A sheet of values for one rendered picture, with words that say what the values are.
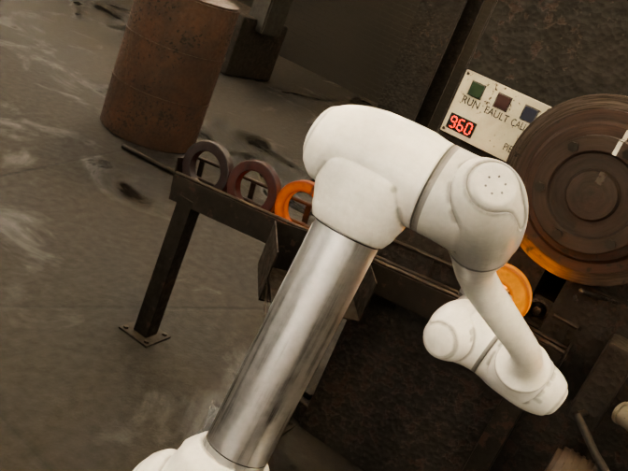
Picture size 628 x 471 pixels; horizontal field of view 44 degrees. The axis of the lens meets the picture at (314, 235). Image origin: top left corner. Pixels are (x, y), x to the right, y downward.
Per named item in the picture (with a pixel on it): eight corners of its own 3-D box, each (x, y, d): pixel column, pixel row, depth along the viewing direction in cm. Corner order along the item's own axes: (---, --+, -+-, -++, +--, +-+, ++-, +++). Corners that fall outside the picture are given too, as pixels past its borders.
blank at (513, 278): (479, 251, 187) (476, 254, 184) (542, 276, 180) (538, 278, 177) (461, 308, 192) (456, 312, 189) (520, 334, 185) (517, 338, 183)
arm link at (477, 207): (535, 220, 113) (453, 178, 117) (561, 162, 96) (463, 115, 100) (493, 293, 109) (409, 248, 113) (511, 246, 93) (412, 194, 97)
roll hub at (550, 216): (516, 217, 196) (568, 115, 186) (621, 271, 186) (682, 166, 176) (510, 220, 191) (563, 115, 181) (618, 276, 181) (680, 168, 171)
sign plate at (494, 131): (442, 129, 221) (468, 69, 215) (524, 169, 212) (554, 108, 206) (439, 129, 219) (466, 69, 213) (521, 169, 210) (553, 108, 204)
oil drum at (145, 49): (144, 112, 504) (186, -22, 474) (213, 151, 483) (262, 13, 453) (77, 113, 453) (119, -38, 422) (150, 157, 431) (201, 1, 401)
